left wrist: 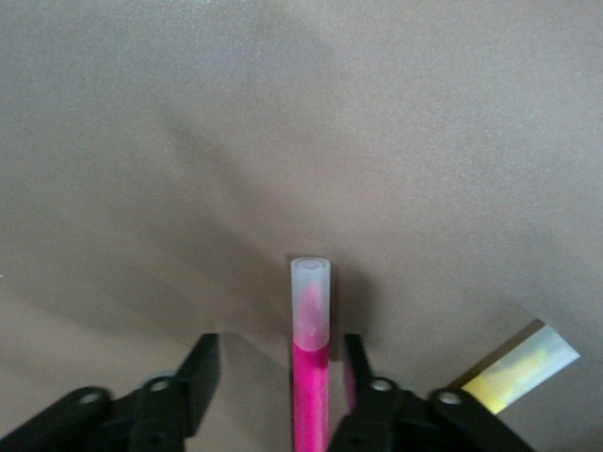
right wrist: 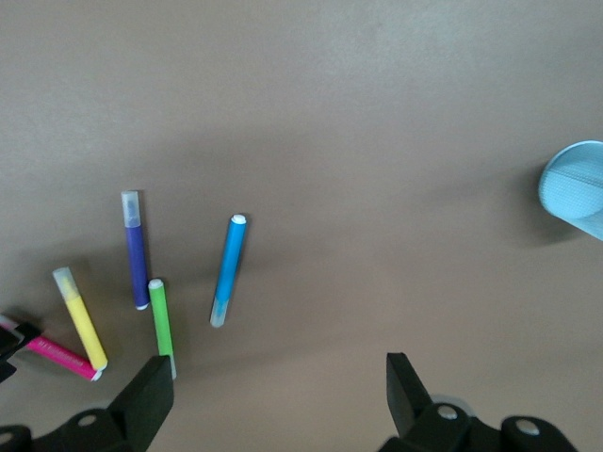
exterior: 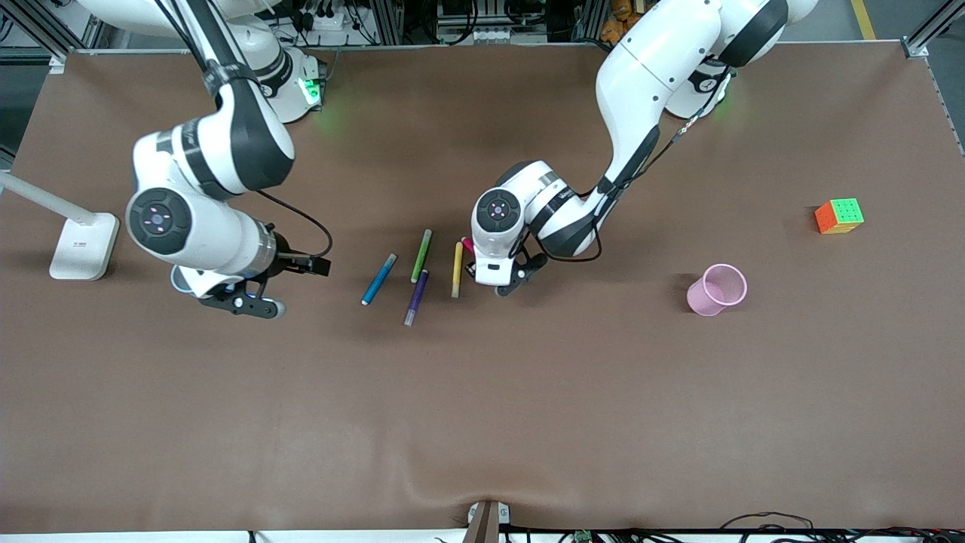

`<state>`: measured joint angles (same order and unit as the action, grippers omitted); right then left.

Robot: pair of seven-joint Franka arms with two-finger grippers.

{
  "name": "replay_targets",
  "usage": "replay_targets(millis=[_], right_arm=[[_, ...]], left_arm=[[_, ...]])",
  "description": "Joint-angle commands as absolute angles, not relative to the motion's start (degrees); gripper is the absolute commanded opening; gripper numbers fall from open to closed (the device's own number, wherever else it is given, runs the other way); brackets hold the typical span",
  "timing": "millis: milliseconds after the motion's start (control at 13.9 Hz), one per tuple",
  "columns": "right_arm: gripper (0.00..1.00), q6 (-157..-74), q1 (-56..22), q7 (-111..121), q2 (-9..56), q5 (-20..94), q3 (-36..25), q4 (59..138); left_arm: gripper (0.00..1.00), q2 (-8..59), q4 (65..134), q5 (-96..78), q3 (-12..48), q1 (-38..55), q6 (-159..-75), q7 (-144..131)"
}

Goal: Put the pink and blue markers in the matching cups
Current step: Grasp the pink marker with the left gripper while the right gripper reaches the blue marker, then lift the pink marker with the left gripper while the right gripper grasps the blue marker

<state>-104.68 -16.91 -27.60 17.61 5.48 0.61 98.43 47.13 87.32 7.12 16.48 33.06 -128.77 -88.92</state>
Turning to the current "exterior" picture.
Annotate aluminium corner frame rail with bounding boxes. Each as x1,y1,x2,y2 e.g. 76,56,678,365
901,0,965,60

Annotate orange snack bags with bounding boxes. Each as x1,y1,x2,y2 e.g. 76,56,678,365
601,0,640,44

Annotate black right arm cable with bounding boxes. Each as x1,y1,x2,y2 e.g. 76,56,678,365
155,0,334,261

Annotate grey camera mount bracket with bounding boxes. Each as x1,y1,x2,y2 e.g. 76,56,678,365
461,499,511,543

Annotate black loose cable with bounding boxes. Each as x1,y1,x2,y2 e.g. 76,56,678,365
720,511,965,543

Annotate colourful puzzle cube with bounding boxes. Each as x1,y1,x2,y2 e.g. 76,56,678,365
814,198,865,235

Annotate white desk lamp stand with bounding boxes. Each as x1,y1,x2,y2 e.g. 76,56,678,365
0,172,120,281

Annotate white power strip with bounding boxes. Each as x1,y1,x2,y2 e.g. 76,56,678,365
298,4,355,31

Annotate aluminium frame post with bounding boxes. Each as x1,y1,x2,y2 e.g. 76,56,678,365
577,0,604,42
373,0,404,44

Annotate green marker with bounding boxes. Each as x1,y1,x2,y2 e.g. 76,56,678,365
410,229,433,284

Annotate pink mesh cup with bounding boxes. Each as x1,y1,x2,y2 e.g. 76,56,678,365
686,263,749,317

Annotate blue marker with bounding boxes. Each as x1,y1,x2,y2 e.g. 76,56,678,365
361,253,397,306

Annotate purple marker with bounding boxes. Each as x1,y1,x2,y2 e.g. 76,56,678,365
403,269,430,327

